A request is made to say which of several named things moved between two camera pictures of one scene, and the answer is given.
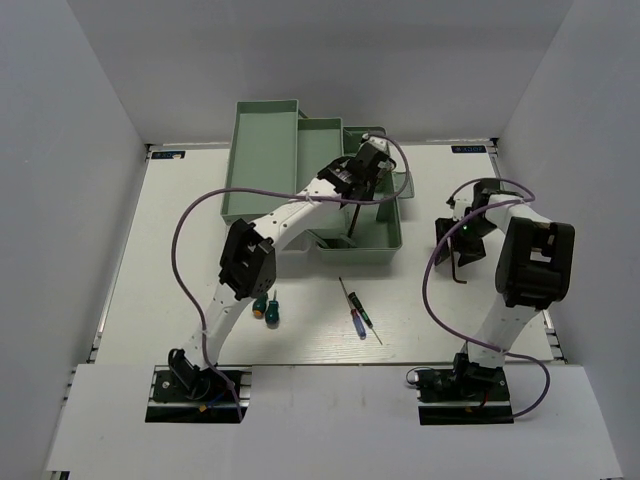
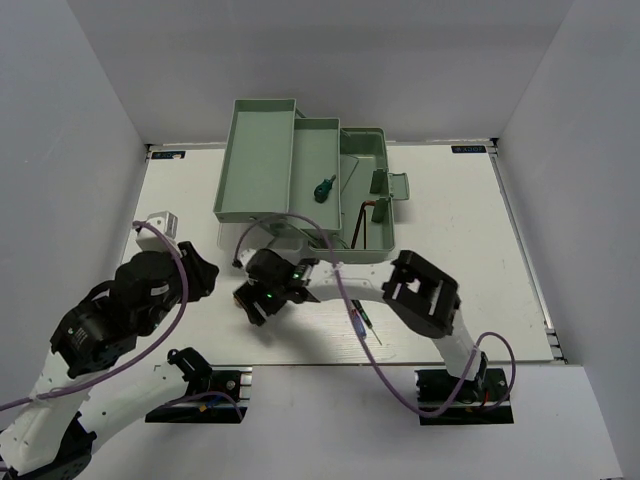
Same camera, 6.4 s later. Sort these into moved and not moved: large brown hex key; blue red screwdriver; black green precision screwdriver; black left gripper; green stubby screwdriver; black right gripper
Moved: black right gripper; green stubby screwdriver; black left gripper; large brown hex key
Not moved: black green precision screwdriver; blue red screwdriver
